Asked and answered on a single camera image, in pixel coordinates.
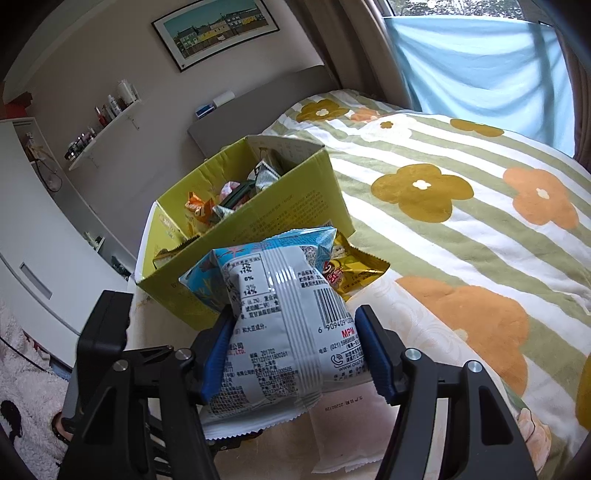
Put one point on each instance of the light blue hanging cloth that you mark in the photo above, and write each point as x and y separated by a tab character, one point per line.
471	64

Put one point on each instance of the framed wall picture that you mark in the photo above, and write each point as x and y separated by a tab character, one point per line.
217	27

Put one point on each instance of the yellow-green cardboard box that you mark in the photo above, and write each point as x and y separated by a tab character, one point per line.
277	217

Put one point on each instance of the white fluffy robe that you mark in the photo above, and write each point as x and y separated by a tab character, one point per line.
23	392

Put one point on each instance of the white wall shelf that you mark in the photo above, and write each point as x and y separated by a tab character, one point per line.
106	127

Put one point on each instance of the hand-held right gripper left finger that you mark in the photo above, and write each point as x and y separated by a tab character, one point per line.
217	360

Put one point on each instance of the wall shelf with bottles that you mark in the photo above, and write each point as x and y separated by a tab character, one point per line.
122	94

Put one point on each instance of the small blue box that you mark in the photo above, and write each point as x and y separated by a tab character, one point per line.
206	110

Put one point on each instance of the grey-green corn chips packet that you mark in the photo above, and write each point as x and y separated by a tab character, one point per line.
265	177

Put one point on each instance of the golden snack packet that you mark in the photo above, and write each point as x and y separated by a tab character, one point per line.
355	272

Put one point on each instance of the small dark object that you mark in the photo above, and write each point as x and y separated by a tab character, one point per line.
121	267

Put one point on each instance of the floral striped blanket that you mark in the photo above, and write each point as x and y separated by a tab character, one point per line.
461	240

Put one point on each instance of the grey snack packet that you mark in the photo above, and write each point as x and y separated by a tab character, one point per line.
224	213

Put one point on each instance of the blue shrimp chips packet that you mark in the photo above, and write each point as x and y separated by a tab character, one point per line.
286	323

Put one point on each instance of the red object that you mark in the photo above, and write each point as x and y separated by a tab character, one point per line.
16	108

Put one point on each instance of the pink snack packet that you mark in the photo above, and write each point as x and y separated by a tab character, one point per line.
229	189

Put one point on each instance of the orange bread packet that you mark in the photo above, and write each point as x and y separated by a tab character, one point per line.
198	205

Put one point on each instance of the white wardrobe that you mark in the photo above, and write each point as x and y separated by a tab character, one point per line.
37	240

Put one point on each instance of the person's left forearm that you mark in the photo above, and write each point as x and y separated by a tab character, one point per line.
62	429

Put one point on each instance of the grey headboard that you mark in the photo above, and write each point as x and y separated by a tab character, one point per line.
277	97

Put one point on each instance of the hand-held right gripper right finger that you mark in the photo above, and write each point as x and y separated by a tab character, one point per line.
376	355

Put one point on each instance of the brown chocolate bar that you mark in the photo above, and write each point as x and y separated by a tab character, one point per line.
238	196

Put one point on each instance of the window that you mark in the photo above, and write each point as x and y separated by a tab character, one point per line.
461	7

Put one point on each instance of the white snack packet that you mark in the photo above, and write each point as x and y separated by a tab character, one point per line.
341	434

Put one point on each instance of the small white object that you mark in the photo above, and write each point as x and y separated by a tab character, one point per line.
94	241

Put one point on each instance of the beige curtain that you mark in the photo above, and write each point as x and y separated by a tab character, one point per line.
579	92
360	55

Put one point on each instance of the white paper roll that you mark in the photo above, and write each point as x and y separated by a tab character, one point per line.
225	100

